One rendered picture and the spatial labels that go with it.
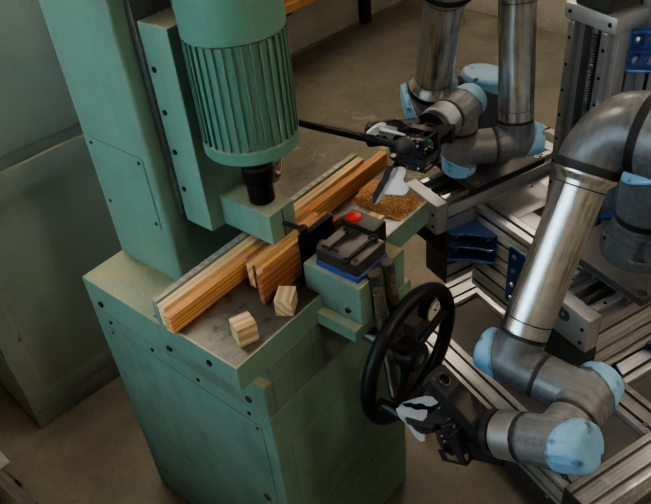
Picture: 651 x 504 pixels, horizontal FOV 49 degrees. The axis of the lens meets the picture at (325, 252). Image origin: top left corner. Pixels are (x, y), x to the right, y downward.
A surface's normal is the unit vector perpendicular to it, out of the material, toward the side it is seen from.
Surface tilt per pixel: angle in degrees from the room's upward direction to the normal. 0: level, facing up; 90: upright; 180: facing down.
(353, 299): 90
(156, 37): 90
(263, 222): 90
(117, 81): 90
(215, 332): 0
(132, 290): 0
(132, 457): 0
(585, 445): 62
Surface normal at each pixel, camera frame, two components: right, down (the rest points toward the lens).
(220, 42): -0.10, 0.63
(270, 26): 0.72, 0.38
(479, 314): -0.09, -0.78
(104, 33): -0.63, 0.52
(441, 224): 0.50, 0.50
